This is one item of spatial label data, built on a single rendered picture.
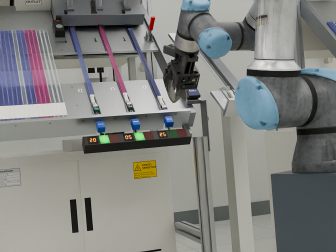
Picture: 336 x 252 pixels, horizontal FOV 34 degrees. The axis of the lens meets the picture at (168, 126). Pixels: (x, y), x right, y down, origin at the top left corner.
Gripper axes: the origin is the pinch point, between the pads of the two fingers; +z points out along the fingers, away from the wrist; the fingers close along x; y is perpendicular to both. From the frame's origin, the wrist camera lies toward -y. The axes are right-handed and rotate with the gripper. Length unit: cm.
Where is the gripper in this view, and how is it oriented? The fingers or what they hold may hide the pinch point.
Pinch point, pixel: (173, 97)
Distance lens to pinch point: 170.4
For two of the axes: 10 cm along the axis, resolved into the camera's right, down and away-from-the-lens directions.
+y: 2.8, 6.6, -7.0
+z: -1.5, 7.5, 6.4
